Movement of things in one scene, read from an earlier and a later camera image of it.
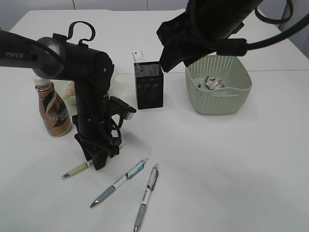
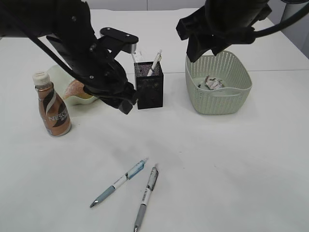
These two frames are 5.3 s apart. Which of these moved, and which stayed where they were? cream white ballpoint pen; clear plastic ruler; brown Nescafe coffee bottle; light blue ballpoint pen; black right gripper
Moved: black right gripper; cream white ballpoint pen
Stayed: brown Nescafe coffee bottle; light blue ballpoint pen; clear plastic ruler
